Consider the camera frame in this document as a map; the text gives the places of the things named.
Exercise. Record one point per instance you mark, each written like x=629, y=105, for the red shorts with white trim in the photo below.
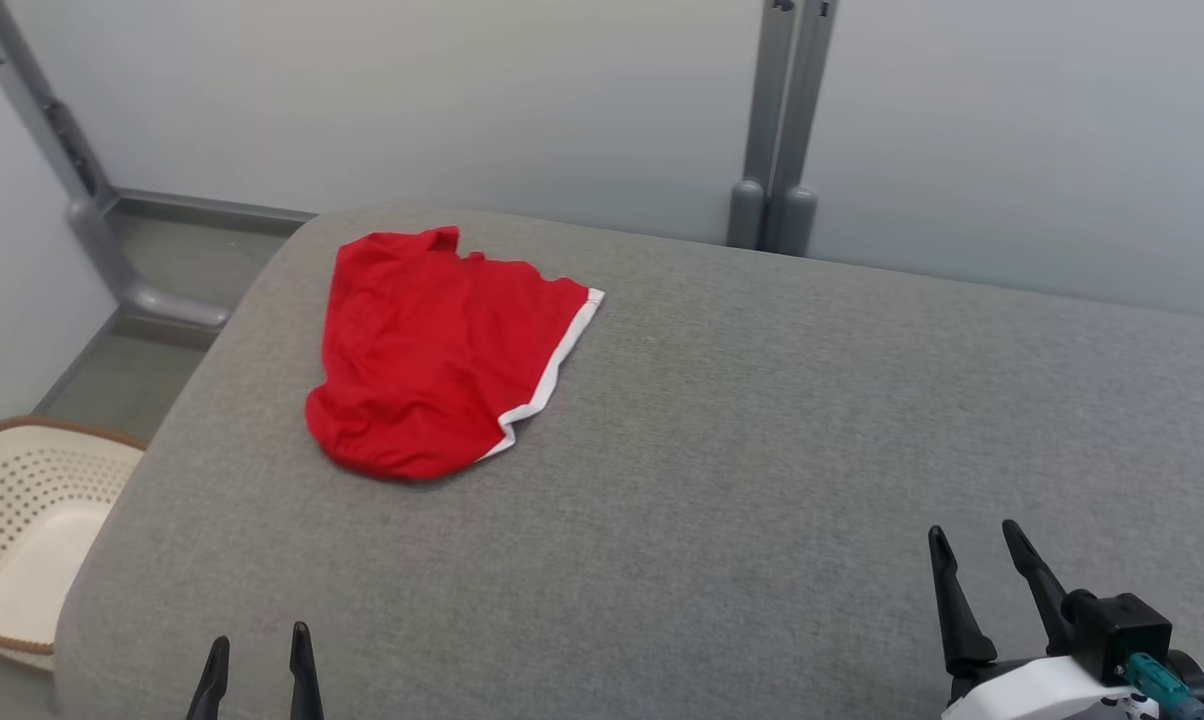
x=422, y=360

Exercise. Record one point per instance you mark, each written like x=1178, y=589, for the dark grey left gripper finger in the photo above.
x=210, y=690
x=304, y=680

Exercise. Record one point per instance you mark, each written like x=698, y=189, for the teal right camera connector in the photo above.
x=1157, y=686

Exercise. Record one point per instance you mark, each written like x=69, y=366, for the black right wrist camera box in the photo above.
x=1122, y=630

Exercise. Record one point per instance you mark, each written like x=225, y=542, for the dark grey baseboard rail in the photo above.
x=212, y=212

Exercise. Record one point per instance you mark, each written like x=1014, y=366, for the grey metal partition post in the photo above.
x=757, y=120
x=807, y=120

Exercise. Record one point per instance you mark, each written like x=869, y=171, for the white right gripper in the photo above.
x=1032, y=695

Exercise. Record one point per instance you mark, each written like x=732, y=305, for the grey metal post with foot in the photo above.
x=92, y=215

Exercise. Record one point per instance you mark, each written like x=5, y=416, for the cream perforated laundry basket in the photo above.
x=22, y=520

